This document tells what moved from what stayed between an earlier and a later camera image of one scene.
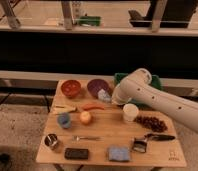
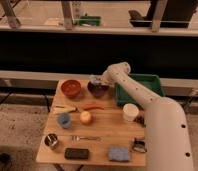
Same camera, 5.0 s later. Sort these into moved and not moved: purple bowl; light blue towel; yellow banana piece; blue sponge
Moved: light blue towel
Not moved: yellow banana piece; purple bowl; blue sponge
